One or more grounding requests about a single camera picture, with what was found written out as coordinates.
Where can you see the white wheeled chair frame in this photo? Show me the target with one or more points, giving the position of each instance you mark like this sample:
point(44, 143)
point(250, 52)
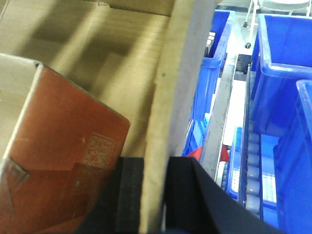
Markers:
point(272, 7)

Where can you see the blue plastic crate below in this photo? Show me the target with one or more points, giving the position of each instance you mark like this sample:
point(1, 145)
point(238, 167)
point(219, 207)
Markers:
point(249, 176)

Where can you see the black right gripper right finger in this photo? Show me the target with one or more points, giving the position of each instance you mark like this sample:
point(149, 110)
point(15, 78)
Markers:
point(195, 204)

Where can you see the blue plastic bin near right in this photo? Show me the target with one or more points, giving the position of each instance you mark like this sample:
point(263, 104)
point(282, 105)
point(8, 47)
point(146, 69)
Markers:
point(293, 166)

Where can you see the large brown cardboard box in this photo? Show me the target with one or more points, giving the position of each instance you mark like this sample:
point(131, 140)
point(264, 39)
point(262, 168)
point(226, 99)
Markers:
point(141, 58)

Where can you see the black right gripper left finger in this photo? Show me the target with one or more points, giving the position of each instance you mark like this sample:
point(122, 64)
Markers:
point(117, 210)

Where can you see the blue plastic bin left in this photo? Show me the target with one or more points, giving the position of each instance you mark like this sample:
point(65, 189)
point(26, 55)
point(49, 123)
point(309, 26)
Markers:
point(212, 64)

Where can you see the metal roller conveyor rail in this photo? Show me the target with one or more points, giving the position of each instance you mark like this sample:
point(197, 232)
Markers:
point(210, 156)

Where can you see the red printed cardboard box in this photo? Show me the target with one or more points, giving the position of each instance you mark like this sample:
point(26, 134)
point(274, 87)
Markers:
point(58, 149)

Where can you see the blue plastic bin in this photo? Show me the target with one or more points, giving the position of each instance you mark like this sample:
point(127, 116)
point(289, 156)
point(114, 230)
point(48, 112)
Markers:
point(282, 55)
point(212, 64)
point(293, 166)

